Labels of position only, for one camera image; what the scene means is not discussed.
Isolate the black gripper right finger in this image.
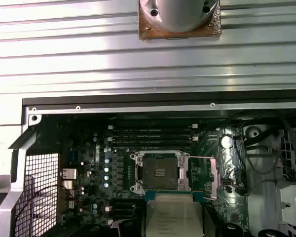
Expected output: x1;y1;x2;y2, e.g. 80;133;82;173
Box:
202;206;242;237

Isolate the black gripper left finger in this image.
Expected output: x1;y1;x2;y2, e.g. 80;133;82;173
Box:
98;206;148;237

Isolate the silver-topped CPU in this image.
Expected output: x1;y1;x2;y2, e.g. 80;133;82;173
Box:
145;189;204;237

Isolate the wire locking lever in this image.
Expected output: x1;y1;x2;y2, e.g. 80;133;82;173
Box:
134;154;140;187

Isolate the CPU socket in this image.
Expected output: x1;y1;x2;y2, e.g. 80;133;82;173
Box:
129;150;192;195

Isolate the black RAM slot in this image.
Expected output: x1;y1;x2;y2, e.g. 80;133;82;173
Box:
108;130;198;136
108;141;198;148
108;124;198;131
108;136;198;142

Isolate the green motherboard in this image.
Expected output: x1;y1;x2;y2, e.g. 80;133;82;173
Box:
56;116;250;237

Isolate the silver drive cage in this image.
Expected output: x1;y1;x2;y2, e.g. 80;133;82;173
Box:
244;120;296;237

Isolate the silver coin battery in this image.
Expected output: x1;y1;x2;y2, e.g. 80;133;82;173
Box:
221;135;235;149

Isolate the black open PC case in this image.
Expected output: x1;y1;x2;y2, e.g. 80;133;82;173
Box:
0;90;296;237

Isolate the square brown base plate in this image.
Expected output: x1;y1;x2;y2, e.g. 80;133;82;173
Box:
138;4;222;44

